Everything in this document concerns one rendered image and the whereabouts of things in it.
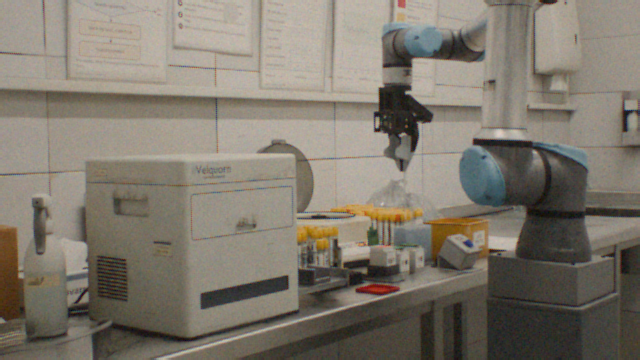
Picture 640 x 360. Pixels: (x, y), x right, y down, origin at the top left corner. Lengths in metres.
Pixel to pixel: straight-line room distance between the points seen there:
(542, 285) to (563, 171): 0.23
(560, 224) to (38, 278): 0.98
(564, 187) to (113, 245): 0.87
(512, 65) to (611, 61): 2.60
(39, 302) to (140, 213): 0.22
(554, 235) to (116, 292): 0.84
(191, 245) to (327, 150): 1.33
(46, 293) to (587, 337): 1.00
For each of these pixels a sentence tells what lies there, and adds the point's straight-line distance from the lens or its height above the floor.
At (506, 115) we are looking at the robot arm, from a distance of 1.64.
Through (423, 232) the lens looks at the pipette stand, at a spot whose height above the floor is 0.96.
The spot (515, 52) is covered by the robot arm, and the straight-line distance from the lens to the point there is 1.65.
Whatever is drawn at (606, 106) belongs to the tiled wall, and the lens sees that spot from 4.23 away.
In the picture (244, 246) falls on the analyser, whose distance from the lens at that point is 1.47.
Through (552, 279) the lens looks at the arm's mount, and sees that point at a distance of 1.69.
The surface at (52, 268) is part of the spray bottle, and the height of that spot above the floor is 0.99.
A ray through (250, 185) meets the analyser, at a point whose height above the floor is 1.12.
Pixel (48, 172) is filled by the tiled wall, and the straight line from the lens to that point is 1.98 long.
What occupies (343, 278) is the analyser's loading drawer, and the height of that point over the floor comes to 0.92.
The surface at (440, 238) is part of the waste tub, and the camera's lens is 2.22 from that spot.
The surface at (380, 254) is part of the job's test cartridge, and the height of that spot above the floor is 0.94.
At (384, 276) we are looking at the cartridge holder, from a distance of 1.90.
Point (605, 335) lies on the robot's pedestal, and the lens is 1.80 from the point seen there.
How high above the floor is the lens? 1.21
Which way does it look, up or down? 3 degrees down
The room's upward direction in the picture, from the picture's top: 1 degrees counter-clockwise
